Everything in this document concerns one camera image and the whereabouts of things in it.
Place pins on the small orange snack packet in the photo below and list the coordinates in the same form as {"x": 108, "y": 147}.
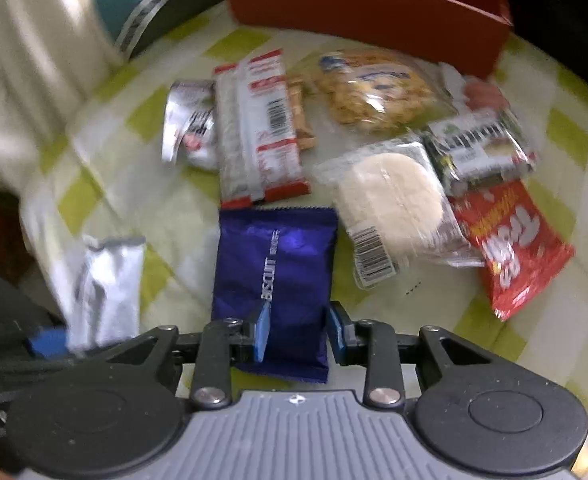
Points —
{"x": 301, "y": 120}

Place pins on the red candy packet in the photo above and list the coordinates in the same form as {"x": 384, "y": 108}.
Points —
{"x": 518, "y": 255}

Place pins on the houndstooth patterned cloth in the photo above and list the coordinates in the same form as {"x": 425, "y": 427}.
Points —
{"x": 144, "y": 15}

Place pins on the silver foil packet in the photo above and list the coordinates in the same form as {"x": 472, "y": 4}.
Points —
{"x": 106, "y": 290}

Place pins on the pink snack packet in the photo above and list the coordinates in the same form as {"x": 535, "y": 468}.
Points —
{"x": 478, "y": 92}

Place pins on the white fluffy blanket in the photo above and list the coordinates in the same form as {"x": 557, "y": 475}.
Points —
{"x": 24, "y": 60}

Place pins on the blue biscuit packet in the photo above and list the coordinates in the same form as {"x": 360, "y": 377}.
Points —
{"x": 274, "y": 260}

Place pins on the glossy stone coffee table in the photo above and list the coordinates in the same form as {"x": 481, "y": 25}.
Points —
{"x": 563, "y": 10}

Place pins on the crumpled silver snack packet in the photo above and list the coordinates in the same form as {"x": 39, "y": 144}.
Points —
{"x": 189, "y": 125}

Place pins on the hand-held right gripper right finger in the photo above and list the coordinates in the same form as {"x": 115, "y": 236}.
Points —
{"x": 336, "y": 332}

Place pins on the clear cookie packet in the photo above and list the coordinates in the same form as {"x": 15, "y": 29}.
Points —
{"x": 368, "y": 90}

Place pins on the long red and white packet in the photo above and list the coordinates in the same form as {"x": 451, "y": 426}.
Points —
{"x": 254, "y": 125}

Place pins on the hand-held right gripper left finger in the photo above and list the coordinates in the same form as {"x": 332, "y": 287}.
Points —
{"x": 263, "y": 332}

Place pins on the clear round cake packet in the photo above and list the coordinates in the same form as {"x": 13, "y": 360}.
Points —
{"x": 393, "y": 200}

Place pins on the dark green snack packet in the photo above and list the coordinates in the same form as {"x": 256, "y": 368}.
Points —
{"x": 473, "y": 145}

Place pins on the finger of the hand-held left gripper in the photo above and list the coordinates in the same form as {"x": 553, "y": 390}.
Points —
{"x": 48, "y": 342}

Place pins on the yellow checked cloth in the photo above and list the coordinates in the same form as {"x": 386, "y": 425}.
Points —
{"x": 139, "y": 115}

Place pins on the red storage box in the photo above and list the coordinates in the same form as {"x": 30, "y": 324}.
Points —
{"x": 363, "y": 10}

